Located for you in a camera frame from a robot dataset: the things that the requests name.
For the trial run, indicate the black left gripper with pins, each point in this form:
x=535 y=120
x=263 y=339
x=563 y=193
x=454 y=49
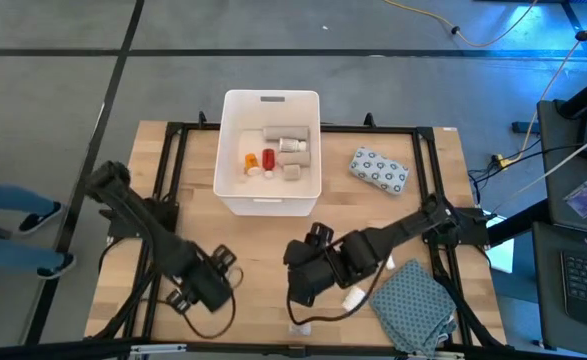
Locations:
x=210 y=290

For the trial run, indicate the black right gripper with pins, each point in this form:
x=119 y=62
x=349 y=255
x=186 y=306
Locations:
x=313 y=277

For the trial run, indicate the short beige bandage roll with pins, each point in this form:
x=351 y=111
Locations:
x=291 y=172

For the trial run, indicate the white gauze roll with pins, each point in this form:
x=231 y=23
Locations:
x=353 y=298

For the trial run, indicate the medium beige bandage roll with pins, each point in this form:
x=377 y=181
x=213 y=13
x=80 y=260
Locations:
x=294 y=159

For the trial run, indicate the orange pill bottle white cap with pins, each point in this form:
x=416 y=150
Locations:
x=251 y=162

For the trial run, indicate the blue-green patterned cloth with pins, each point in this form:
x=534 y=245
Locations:
x=413 y=305

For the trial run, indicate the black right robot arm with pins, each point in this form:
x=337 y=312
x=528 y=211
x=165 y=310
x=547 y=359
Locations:
x=403 y=227

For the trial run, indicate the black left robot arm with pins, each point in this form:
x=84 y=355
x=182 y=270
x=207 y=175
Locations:
x=143 y=220

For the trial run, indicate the white perforated plastic basket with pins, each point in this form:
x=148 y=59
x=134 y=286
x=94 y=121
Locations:
x=238 y=115

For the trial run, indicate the yellow power plug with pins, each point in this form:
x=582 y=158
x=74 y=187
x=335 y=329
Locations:
x=500 y=160

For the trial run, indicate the person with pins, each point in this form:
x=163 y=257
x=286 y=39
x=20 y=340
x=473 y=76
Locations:
x=3 y=195

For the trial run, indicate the black floor box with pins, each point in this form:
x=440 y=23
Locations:
x=525 y=127

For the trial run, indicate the black desk top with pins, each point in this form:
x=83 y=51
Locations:
x=558 y=200
x=548 y=320

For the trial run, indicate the black table frame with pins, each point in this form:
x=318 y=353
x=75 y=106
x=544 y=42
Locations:
x=373 y=129

